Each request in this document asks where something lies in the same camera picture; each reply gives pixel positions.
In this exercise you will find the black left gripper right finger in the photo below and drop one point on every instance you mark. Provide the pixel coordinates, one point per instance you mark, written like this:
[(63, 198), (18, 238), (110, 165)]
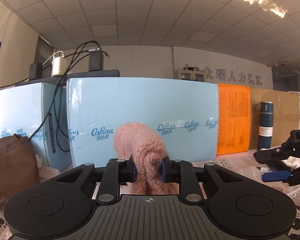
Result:
[(182, 173)]

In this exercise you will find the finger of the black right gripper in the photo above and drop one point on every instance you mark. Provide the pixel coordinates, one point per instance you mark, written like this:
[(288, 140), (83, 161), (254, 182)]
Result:
[(276, 176)]

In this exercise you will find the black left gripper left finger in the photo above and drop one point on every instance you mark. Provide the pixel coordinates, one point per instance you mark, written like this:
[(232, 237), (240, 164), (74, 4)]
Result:
[(115, 173)]

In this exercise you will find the pink knitted sweater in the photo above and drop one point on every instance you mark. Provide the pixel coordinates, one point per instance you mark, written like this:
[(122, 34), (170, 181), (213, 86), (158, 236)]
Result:
[(146, 148)]

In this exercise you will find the white garment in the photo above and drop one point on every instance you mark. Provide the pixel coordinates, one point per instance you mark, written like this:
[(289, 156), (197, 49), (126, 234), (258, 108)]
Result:
[(292, 162)]

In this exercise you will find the pink patterned bed sheet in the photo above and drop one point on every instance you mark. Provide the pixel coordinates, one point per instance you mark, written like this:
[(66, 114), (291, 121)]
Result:
[(212, 203)]

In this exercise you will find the dark blue thermos bottle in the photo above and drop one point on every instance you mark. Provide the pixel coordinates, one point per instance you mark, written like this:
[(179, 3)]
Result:
[(266, 109)]

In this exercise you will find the brown cardboard box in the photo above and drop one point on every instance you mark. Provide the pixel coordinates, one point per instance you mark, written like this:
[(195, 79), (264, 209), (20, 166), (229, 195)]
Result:
[(286, 114)]

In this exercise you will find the right light blue carton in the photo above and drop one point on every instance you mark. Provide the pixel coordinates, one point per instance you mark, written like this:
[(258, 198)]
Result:
[(183, 113)]

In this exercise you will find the light blue carton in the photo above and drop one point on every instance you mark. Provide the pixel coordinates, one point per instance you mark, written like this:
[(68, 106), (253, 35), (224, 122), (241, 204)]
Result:
[(183, 113), (38, 111)]

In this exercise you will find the orange printed carton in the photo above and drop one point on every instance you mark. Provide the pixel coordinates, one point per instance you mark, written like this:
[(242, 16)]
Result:
[(234, 125)]

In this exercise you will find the wooden glass cabinet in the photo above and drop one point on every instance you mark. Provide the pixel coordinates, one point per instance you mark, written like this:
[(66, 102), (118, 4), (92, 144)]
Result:
[(189, 75)]

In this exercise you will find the left light blue carton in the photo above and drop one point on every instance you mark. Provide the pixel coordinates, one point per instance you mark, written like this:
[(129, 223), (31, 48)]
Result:
[(38, 111)]

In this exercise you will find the brown fabric garment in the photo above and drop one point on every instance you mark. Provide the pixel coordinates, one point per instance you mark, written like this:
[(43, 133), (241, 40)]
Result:
[(18, 167)]

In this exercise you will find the black power adapter right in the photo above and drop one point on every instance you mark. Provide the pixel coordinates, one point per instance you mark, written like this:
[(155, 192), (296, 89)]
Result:
[(96, 59)]

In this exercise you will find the black power adapter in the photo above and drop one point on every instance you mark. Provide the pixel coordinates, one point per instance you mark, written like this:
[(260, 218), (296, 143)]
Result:
[(96, 59), (36, 70)]

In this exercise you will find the white power strip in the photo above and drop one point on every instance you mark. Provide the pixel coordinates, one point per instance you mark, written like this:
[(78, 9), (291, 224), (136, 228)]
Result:
[(58, 65)]

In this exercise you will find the black power adapter left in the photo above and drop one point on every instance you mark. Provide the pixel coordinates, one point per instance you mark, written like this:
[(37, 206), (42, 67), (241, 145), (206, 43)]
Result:
[(36, 70)]

